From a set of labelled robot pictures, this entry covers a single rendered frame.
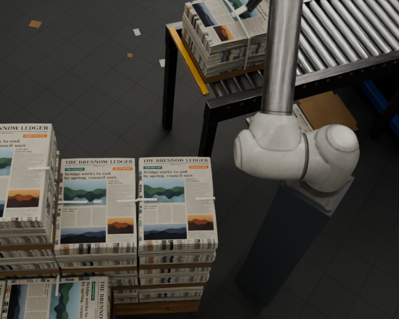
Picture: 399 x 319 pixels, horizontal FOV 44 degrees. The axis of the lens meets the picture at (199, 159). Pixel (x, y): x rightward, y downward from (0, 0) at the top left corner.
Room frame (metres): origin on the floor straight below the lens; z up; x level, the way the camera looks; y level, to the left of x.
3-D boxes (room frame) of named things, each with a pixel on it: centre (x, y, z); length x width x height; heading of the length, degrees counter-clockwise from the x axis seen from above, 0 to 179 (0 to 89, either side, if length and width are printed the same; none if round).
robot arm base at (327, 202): (0.97, -0.43, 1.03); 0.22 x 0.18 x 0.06; 153
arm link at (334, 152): (0.96, -0.41, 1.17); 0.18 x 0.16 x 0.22; 99
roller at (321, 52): (1.95, -0.45, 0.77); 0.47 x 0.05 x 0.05; 31
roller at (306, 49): (1.91, -0.39, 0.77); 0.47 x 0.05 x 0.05; 31
